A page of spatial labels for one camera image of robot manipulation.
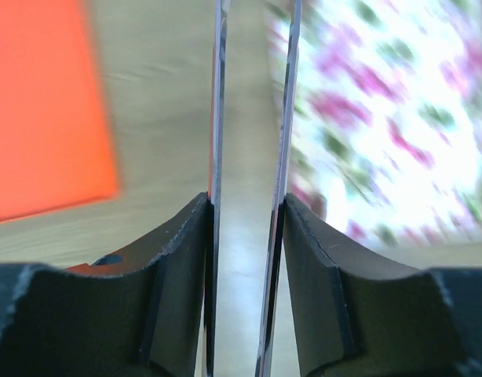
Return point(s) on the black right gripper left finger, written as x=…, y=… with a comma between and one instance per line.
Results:
x=134, y=312

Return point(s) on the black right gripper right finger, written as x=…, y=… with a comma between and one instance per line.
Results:
x=357, y=313

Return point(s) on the orange flat tray lid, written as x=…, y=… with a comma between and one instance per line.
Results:
x=56, y=150

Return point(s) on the floral patterned tray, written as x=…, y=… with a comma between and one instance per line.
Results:
x=386, y=144

